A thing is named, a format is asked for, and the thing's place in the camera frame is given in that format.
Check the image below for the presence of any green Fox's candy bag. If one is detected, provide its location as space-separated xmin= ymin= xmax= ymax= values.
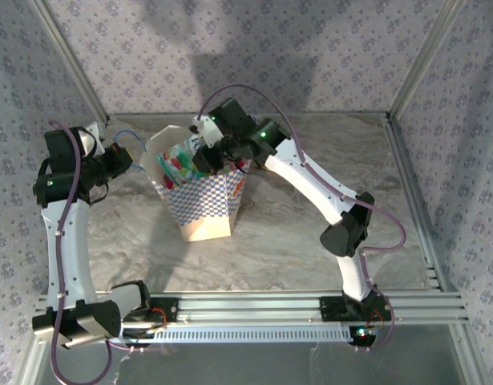
xmin=156 ymin=134 xmax=210 ymax=188

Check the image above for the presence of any blue checkered paper bag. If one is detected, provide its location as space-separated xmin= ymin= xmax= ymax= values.
xmin=111 ymin=124 xmax=253 ymax=243

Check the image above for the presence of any round black controller board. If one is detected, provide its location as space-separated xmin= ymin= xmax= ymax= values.
xmin=123 ymin=327 xmax=156 ymax=348
xmin=347 ymin=325 xmax=378 ymax=347

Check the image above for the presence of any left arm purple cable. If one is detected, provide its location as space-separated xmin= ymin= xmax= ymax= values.
xmin=48 ymin=119 xmax=159 ymax=384

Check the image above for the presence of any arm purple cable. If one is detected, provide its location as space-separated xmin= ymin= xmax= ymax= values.
xmin=48 ymin=119 xmax=159 ymax=384
xmin=198 ymin=83 xmax=407 ymax=354

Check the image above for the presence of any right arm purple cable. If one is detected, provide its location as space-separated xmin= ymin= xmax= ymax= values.
xmin=198 ymin=83 xmax=407 ymax=354

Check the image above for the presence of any aluminium table end rail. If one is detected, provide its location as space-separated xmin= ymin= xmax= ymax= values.
xmin=107 ymin=111 xmax=391 ymax=120

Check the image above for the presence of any aluminium frame post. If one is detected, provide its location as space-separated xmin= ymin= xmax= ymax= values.
xmin=29 ymin=0 xmax=111 ymax=125
xmin=388 ymin=0 xmax=470 ymax=120

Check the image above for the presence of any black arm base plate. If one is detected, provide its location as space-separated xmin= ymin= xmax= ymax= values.
xmin=320 ymin=294 xmax=394 ymax=322
xmin=117 ymin=294 xmax=179 ymax=324

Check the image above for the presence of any wide aluminium base rail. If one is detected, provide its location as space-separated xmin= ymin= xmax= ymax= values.
xmin=33 ymin=290 xmax=470 ymax=326

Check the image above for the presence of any aluminium table side rail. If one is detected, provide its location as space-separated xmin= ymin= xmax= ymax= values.
xmin=384 ymin=111 xmax=459 ymax=294

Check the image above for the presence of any aluminium frame leg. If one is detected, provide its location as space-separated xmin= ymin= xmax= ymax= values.
xmin=15 ymin=324 xmax=51 ymax=385
xmin=448 ymin=322 xmax=491 ymax=385

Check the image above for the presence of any white slotted cable duct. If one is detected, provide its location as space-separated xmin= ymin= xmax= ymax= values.
xmin=121 ymin=325 xmax=354 ymax=344

